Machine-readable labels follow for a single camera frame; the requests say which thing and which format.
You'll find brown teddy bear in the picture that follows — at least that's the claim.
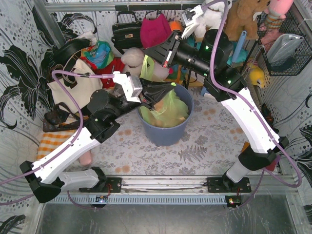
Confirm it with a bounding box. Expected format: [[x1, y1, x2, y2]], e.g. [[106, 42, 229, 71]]
[[224, 0, 270, 41]]

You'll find white husky plush dog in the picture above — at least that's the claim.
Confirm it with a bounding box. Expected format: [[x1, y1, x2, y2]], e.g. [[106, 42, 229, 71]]
[[194, 1, 225, 39]]

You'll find magenta fabric bag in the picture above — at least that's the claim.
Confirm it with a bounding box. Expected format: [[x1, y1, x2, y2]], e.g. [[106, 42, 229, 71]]
[[140, 13, 172, 48]]

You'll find orange plush toy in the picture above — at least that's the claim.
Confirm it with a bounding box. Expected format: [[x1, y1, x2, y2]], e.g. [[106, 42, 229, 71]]
[[169, 21, 183, 32]]

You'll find colourful printed cloth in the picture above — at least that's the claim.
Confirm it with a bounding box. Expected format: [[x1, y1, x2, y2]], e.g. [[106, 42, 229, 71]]
[[80, 41, 114, 70]]

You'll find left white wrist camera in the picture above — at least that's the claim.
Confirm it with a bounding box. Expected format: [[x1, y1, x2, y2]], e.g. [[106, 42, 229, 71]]
[[113, 71, 143, 103]]

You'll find brown patterned bag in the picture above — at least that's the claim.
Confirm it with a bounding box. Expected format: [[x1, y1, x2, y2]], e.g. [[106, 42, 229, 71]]
[[43, 102, 80, 133]]

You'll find red cloth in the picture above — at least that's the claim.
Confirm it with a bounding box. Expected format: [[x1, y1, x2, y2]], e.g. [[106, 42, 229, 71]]
[[93, 58, 125, 89]]

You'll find black leather handbag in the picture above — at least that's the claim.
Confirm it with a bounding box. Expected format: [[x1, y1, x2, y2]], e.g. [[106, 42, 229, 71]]
[[111, 11, 143, 55]]

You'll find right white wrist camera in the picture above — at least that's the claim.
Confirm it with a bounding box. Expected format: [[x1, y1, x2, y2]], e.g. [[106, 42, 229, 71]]
[[181, 5, 204, 39]]

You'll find pink soft toy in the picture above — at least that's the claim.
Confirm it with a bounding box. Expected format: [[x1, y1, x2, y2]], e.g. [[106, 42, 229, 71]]
[[78, 151, 93, 166]]

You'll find cream plush lamb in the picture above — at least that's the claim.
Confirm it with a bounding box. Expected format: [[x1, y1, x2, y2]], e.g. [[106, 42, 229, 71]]
[[121, 47, 145, 76]]

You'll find black wire basket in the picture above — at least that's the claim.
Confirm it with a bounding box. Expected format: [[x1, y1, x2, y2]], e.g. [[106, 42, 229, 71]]
[[257, 12, 312, 76]]

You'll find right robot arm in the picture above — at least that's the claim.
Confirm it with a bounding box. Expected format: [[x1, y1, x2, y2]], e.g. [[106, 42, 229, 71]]
[[144, 29, 289, 192]]

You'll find blue floor mop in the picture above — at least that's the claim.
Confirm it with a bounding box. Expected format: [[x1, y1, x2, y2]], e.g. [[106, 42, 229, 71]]
[[200, 31, 247, 97]]

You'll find rainbow striped bag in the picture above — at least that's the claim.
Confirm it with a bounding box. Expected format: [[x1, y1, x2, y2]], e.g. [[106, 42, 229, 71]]
[[167, 64, 188, 81]]

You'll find orange checkered cloth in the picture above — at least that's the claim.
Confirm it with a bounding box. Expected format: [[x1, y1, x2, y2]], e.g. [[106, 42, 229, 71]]
[[36, 130, 76, 160]]

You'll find white canvas tote bag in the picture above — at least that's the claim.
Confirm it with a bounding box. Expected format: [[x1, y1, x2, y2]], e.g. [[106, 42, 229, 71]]
[[46, 58, 104, 114]]

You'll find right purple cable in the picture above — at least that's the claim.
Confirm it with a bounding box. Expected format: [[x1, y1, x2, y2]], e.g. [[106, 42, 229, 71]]
[[202, 0, 303, 209]]

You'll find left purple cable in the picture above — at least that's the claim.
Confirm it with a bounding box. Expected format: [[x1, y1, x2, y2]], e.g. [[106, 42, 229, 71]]
[[0, 70, 115, 210]]

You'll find yellow plush duck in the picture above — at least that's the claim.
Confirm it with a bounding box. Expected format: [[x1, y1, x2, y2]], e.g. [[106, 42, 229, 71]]
[[247, 60, 265, 88]]

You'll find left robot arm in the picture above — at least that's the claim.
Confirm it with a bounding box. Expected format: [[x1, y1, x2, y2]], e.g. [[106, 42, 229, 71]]
[[20, 77, 174, 203]]

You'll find teal folded cloth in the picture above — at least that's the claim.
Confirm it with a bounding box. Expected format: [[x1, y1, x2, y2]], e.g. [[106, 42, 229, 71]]
[[187, 36, 248, 65]]

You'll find blue-grey trash bin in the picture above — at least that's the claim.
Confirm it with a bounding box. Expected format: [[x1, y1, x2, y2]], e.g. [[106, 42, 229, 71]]
[[137, 84, 194, 146]]

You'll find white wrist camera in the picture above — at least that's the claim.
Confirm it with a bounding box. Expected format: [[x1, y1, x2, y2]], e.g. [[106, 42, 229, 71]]
[[181, 5, 204, 39], [113, 71, 143, 103]]

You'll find metal base rail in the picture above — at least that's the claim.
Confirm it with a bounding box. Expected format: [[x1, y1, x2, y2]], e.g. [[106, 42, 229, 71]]
[[56, 174, 299, 195]]

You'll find silver foil pouch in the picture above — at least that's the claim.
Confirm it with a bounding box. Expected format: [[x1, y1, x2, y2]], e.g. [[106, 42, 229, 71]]
[[267, 34, 304, 63]]

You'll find pink plush toy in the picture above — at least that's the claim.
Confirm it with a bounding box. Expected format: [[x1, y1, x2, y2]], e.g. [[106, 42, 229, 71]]
[[264, 0, 293, 23]]

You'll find purple cable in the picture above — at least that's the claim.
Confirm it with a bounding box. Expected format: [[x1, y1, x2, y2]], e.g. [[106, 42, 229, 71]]
[[202, 0, 303, 209], [0, 70, 115, 210]]

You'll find green plastic trash bag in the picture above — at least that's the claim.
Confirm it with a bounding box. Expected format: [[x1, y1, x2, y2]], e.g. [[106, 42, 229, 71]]
[[139, 55, 189, 128]]

